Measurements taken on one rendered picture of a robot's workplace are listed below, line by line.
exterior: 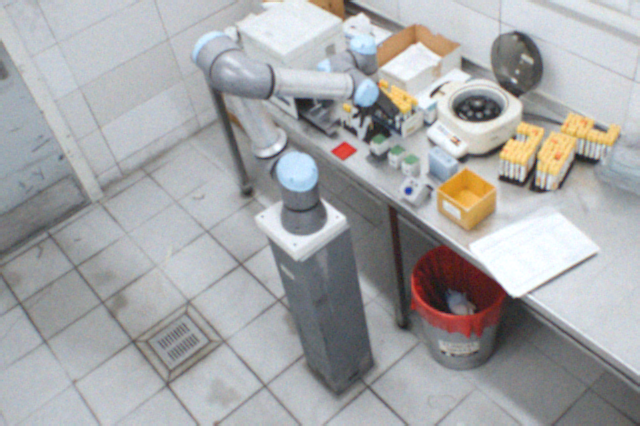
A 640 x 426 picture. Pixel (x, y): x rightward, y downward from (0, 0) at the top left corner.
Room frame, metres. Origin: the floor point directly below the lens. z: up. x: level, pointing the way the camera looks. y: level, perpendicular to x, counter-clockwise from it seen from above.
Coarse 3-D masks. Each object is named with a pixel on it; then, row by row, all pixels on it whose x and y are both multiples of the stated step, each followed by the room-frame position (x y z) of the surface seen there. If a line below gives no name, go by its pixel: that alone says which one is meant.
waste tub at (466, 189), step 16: (464, 176) 1.55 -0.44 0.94; (480, 176) 1.50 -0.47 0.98; (448, 192) 1.51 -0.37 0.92; (464, 192) 1.53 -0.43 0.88; (480, 192) 1.50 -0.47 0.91; (496, 192) 1.44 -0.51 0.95; (448, 208) 1.44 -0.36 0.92; (464, 208) 1.39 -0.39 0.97; (480, 208) 1.40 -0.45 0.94; (464, 224) 1.39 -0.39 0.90
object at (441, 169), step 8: (432, 152) 1.65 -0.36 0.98; (440, 152) 1.64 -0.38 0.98; (432, 160) 1.64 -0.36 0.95; (440, 160) 1.60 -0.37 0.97; (448, 160) 1.60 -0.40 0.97; (456, 160) 1.59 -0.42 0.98; (432, 168) 1.64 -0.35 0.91; (440, 168) 1.60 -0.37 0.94; (448, 168) 1.57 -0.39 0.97; (456, 168) 1.58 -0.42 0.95; (432, 176) 1.63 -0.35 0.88; (440, 176) 1.60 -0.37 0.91; (448, 176) 1.57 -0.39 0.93; (440, 184) 1.59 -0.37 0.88
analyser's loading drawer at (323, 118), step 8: (296, 104) 2.11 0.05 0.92; (304, 104) 2.10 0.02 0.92; (312, 104) 2.09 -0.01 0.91; (320, 104) 2.05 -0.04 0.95; (304, 112) 2.06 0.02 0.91; (312, 112) 2.02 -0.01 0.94; (320, 112) 2.04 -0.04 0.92; (328, 112) 2.00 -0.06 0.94; (312, 120) 2.00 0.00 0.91; (320, 120) 1.98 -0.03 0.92; (328, 120) 1.98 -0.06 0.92; (336, 120) 1.95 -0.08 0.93; (328, 128) 1.93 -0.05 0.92; (336, 128) 1.95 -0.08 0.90
